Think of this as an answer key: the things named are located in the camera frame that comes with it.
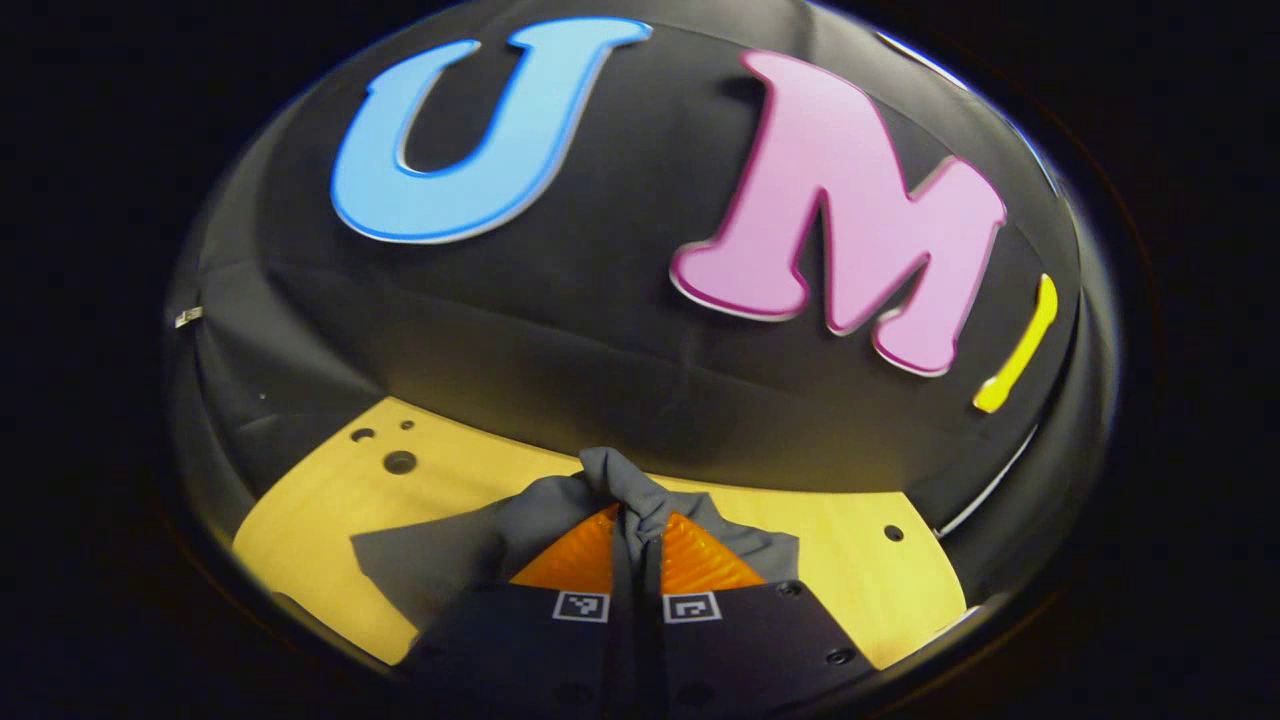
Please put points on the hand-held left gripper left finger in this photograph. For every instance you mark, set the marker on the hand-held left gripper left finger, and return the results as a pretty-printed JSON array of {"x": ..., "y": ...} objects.
[{"x": 622, "y": 620}]

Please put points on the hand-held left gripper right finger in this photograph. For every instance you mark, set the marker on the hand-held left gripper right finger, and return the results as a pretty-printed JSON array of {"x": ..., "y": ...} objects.
[{"x": 650, "y": 630}]

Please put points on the grey collared shirt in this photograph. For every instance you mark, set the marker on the grey collared shirt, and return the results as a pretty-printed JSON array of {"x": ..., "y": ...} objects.
[{"x": 450, "y": 560}]

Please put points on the black backdrop cloth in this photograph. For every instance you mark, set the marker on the black backdrop cloth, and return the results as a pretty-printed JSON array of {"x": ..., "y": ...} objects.
[{"x": 600, "y": 330}]

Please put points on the thin white pole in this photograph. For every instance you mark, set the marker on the thin white pole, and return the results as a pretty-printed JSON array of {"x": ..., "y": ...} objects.
[{"x": 990, "y": 485}]

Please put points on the small silver clip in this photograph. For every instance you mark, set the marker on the small silver clip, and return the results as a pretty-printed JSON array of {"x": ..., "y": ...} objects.
[{"x": 188, "y": 317}]

